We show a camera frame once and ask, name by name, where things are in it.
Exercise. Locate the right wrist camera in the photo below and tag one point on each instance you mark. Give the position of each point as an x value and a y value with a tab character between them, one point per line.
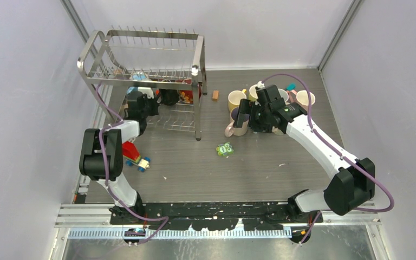
260	85

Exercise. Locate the blue patterned mug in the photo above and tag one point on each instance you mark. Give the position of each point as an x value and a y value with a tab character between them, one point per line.
136	77

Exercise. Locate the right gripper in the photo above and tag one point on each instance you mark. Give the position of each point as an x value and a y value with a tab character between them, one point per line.
244	108

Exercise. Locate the lime green mug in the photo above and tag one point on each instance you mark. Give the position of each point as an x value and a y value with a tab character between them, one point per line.
252	95

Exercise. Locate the small wooden block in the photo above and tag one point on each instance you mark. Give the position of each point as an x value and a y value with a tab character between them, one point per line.
215	95

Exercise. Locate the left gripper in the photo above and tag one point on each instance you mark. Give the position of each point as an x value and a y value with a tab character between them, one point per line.
154	102

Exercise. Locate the beige patterned mug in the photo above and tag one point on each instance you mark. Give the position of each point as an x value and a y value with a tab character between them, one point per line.
277	131

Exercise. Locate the yellow cup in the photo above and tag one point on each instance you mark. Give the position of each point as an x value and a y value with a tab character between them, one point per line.
234	98

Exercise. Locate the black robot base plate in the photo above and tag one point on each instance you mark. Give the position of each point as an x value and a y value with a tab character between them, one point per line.
214	216

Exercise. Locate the pink faceted mug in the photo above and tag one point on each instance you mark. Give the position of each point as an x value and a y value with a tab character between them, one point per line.
303	98

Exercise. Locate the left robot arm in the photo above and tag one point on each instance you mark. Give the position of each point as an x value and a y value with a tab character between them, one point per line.
102	158

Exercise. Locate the black cup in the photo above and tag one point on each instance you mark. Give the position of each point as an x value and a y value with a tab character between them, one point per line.
169	97

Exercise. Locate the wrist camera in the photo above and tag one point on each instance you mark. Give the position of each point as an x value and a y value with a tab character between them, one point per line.
149	92
260	85

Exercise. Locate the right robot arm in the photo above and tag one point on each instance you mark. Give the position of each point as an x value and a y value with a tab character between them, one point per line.
351	179

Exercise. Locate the green owl toy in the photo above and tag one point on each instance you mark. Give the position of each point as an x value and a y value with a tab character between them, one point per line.
224	149

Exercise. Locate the pale pink marbled mug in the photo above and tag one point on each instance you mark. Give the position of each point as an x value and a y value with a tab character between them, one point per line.
237	127

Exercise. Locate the small teal block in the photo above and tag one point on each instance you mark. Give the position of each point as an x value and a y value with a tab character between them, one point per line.
291	87

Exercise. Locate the salmon floral mug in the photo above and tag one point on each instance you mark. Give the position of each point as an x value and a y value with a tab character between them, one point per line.
283	94

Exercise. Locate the steel two-tier dish rack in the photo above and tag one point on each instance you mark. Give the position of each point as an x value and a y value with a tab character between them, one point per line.
152	58

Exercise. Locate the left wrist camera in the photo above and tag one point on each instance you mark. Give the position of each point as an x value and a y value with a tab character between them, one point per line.
149	92

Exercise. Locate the colourful brick toy car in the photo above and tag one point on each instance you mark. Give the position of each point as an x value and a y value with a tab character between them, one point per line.
133	157

